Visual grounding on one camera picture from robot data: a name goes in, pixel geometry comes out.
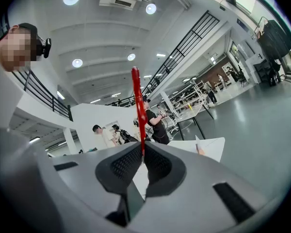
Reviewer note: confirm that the white shelving rack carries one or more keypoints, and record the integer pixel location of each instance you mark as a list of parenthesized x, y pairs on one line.
[(189, 97)]

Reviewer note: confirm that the yellow bottle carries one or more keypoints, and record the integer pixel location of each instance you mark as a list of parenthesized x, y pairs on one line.
[(189, 106)]

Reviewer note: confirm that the person's head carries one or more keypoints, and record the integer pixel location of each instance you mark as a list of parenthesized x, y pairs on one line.
[(13, 50)]

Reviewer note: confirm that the red stick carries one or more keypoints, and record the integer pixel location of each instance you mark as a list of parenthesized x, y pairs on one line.
[(137, 93)]

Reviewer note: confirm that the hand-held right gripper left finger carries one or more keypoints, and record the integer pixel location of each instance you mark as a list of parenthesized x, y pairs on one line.
[(121, 166)]

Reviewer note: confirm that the person's white shirt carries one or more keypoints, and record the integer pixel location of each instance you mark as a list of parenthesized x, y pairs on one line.
[(3, 98)]

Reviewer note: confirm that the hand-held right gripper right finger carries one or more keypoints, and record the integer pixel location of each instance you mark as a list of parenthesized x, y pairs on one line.
[(165, 171)]

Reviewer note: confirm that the short black balcony railing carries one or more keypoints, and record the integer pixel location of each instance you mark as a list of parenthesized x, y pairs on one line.
[(46, 96)]

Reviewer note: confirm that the rack of black clothes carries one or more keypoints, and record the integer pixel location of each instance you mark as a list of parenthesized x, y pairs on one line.
[(275, 42)]

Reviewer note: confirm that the long black balcony railing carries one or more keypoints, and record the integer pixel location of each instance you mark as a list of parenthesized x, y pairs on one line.
[(184, 50)]

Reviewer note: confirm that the white table with black legs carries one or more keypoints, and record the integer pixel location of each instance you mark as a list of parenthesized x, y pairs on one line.
[(190, 114)]

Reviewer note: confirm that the wooden card holder with card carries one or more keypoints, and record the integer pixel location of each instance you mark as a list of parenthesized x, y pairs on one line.
[(199, 147)]

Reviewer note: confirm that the black head-worn camera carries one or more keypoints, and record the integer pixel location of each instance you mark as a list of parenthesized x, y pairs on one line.
[(45, 48)]

